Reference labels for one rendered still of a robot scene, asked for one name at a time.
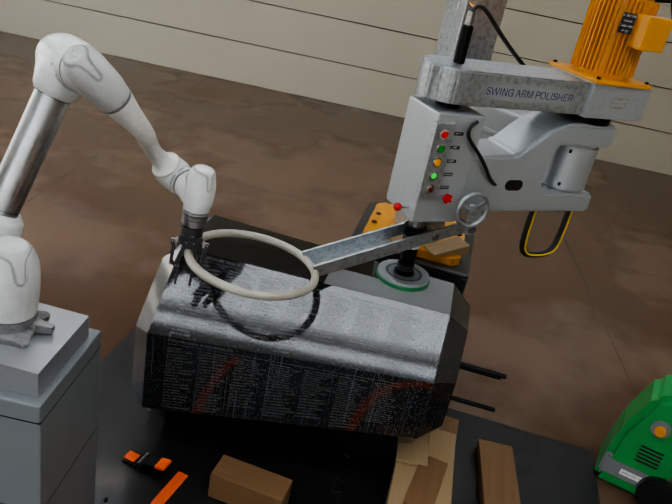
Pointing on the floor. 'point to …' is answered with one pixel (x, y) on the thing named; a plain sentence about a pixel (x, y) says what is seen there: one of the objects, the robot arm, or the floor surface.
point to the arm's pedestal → (53, 435)
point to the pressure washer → (642, 446)
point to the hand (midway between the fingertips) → (183, 275)
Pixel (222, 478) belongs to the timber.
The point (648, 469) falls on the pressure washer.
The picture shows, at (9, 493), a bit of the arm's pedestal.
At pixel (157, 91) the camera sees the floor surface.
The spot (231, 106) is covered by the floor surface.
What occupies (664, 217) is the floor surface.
